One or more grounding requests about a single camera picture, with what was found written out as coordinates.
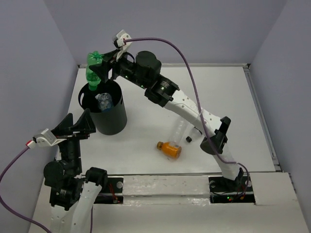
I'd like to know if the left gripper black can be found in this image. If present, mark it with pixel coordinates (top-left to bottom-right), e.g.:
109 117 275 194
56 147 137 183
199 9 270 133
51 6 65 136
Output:
52 106 97 172

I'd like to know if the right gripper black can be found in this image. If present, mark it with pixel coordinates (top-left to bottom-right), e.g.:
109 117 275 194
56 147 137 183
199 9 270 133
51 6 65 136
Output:
89 48 149 90

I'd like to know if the green plastic bottle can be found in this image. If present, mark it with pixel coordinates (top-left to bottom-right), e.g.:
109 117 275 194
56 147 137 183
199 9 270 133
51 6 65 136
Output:
86 51 103 91

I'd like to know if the clear bottle dark blue label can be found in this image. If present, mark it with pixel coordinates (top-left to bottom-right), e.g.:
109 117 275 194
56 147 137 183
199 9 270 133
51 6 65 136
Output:
97 93 114 112

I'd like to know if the clear unlabelled plastic bottle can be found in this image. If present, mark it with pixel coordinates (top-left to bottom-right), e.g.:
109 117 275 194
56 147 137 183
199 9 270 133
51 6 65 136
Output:
168 116 188 145

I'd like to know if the clear bottle black cap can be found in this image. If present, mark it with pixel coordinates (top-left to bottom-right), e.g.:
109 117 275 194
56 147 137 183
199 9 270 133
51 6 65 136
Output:
186 127 202 143

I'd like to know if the clear bottle blue white label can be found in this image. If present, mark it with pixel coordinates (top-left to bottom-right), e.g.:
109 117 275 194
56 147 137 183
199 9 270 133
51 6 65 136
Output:
95 94 104 100

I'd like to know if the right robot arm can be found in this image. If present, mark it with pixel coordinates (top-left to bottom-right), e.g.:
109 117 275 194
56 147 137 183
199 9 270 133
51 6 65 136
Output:
87 50 243 191

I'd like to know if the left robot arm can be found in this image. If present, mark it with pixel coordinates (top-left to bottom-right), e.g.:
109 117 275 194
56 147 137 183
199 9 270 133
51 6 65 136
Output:
43 109 108 233

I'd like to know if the black cylindrical bin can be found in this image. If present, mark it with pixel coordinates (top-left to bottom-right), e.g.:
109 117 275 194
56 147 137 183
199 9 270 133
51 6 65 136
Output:
78 80 127 135

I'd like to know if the white foam strip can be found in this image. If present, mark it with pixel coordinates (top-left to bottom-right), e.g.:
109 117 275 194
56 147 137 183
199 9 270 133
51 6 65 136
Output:
122 175 210 205

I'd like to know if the orange juice bottle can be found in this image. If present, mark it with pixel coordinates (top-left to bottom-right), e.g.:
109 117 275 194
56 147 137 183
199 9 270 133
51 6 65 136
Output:
156 142 182 159

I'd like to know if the aluminium table rail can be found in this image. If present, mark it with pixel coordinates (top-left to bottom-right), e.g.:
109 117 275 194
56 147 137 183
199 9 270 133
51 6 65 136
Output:
77 63 251 69

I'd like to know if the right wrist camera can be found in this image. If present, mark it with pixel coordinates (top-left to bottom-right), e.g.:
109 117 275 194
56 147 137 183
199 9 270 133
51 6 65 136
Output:
113 30 132 61

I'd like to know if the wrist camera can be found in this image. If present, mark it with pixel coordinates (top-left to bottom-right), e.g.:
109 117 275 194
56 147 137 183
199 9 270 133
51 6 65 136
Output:
33 128 63 148
113 30 132 61

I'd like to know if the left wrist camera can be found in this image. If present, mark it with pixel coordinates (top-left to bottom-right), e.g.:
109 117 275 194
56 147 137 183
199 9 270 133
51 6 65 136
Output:
33 128 63 148

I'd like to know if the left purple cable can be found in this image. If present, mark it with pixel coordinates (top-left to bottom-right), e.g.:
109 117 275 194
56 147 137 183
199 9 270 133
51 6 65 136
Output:
0 140 53 233

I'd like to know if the purple cable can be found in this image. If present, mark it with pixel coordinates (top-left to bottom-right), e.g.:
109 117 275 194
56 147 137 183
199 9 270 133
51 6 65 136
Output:
0 140 53 233
123 37 251 195

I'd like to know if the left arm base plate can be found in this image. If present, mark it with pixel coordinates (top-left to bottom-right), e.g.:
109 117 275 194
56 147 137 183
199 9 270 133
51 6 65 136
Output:
94 175 124 204

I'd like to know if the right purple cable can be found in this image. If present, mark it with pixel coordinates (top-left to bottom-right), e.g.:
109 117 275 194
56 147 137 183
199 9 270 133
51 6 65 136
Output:
123 37 251 195

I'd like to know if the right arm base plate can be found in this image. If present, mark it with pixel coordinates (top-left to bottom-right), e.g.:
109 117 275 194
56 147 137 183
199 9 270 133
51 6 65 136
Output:
208 176 256 204

